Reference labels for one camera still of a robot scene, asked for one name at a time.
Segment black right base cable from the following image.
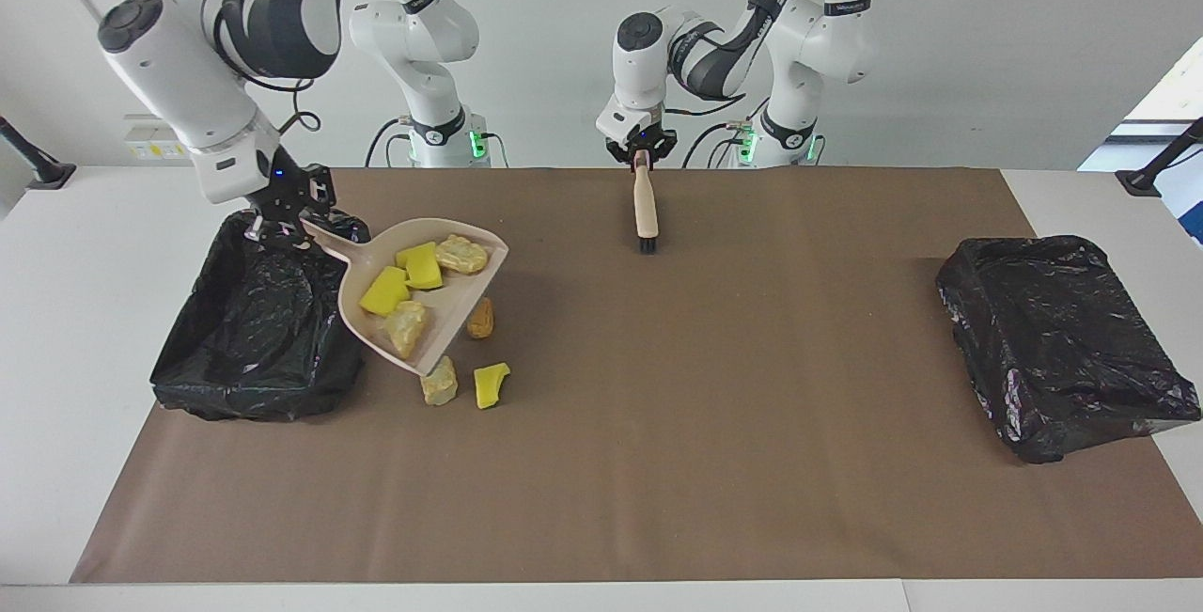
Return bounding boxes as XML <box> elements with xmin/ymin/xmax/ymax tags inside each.
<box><xmin>364</xmin><ymin>117</ymin><xmax>416</xmax><ymax>168</ymax></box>

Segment yellow notched sponge piece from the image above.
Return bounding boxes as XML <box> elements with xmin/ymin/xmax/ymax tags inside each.
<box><xmin>358</xmin><ymin>266</ymin><xmax>412</xmax><ymax>316</ymax></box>

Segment open bin with black bag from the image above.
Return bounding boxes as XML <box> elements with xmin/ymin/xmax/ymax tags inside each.
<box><xmin>150</xmin><ymin>206</ymin><xmax>379</xmax><ymax>422</ymax></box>

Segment bin wrapped in black bag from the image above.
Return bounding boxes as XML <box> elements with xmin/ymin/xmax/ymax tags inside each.
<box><xmin>935</xmin><ymin>235</ymin><xmax>1203</xmax><ymax>464</ymax></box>

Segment beige hand brush black bristles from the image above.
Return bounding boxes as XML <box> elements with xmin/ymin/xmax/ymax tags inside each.
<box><xmin>632</xmin><ymin>149</ymin><xmax>659</xmax><ymax>256</ymax></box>

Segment white wall socket box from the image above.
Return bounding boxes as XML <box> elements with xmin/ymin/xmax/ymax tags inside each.
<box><xmin>124</xmin><ymin>114</ymin><xmax>225</xmax><ymax>162</ymax></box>

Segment black stand with foot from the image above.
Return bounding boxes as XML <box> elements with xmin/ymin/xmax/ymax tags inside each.
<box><xmin>1116</xmin><ymin>118</ymin><xmax>1203</xmax><ymax>197</ymax></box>
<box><xmin>0</xmin><ymin>116</ymin><xmax>78</xmax><ymax>190</ymax></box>

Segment black base cable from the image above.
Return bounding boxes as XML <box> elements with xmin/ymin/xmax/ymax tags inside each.
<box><xmin>364</xmin><ymin>117</ymin><xmax>416</xmax><ymax>168</ymax></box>
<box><xmin>681</xmin><ymin>118</ymin><xmax>758</xmax><ymax>169</ymax></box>

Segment black left base cable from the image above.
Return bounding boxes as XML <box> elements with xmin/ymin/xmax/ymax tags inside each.
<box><xmin>681</xmin><ymin>118</ymin><xmax>758</xmax><ymax>169</ymax></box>

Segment pink plastic dustpan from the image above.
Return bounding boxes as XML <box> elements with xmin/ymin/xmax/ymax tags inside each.
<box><xmin>301</xmin><ymin>217</ymin><xmax>509</xmax><ymax>378</ymax></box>

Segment brown paper table mat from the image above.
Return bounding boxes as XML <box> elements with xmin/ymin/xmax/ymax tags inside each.
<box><xmin>70</xmin><ymin>167</ymin><xmax>1203</xmax><ymax>585</ymax></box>

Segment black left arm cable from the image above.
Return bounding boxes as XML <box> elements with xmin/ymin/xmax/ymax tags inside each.
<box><xmin>661</xmin><ymin>0</ymin><xmax>786</xmax><ymax>119</ymax></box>

